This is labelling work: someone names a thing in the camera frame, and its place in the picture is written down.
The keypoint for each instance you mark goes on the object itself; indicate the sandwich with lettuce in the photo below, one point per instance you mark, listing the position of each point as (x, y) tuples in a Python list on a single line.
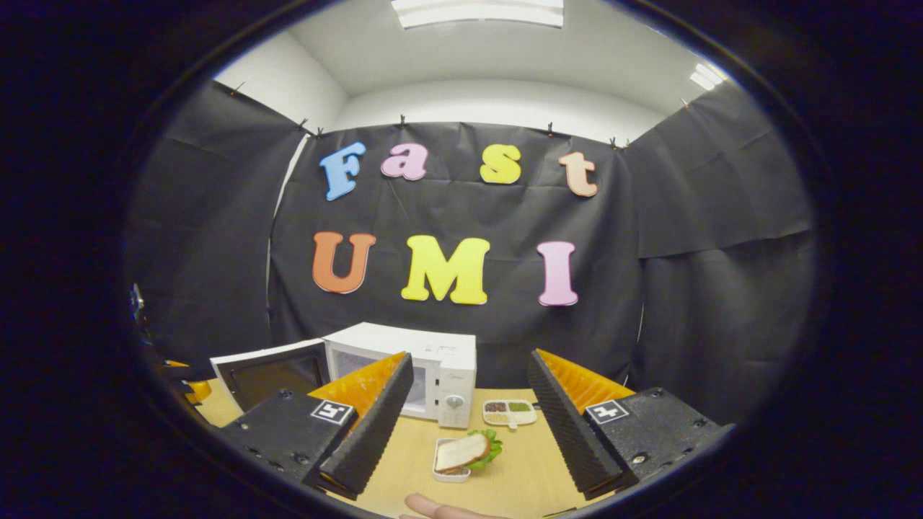
[(461, 453)]

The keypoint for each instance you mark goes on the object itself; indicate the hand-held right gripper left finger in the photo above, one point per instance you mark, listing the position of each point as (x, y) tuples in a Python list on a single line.
[(378, 425)]

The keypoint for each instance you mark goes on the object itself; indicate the small ceiling light panel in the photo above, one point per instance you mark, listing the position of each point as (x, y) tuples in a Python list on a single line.
[(707, 76)]

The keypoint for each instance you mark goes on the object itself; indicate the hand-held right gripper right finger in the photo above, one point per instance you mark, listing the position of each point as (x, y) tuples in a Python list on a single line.
[(566, 429)]

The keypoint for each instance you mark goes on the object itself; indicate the white microwave oven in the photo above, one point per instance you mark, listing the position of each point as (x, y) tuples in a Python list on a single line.
[(447, 360)]

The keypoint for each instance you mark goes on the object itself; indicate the white divided seasoning dish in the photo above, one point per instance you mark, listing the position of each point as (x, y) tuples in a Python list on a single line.
[(508, 412)]

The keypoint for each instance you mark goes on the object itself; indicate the large ceiling light panel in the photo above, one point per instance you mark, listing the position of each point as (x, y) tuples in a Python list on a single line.
[(476, 11)]

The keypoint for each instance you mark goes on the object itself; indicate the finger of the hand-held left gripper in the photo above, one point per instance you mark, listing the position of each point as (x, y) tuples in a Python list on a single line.
[(198, 391)]

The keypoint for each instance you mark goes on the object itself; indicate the black backdrop cloth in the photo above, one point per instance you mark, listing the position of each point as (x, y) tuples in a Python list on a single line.
[(469, 209)]

